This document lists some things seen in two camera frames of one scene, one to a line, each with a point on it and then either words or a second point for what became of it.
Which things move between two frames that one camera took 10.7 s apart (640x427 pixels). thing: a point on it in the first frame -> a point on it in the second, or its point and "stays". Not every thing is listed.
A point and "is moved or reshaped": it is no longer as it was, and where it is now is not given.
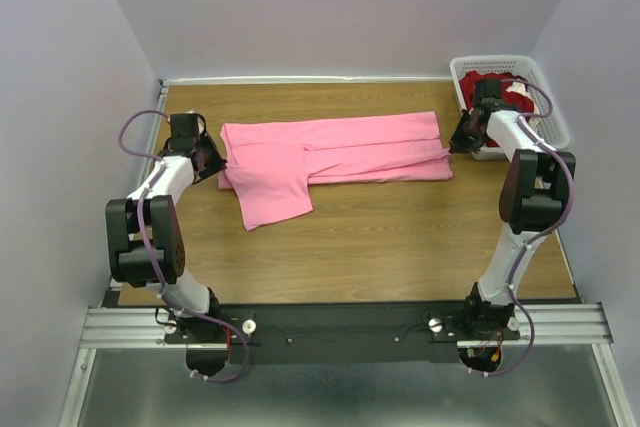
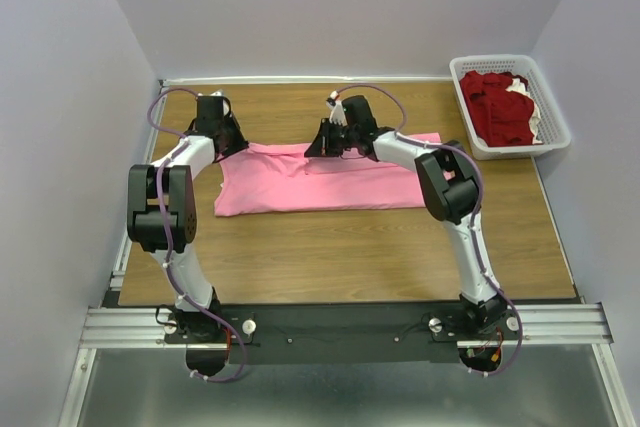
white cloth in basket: [534, 121] stays
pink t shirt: [270, 165] is moved or reshaped
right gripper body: [465, 138] -> [338, 138]
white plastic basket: [549, 113] stays
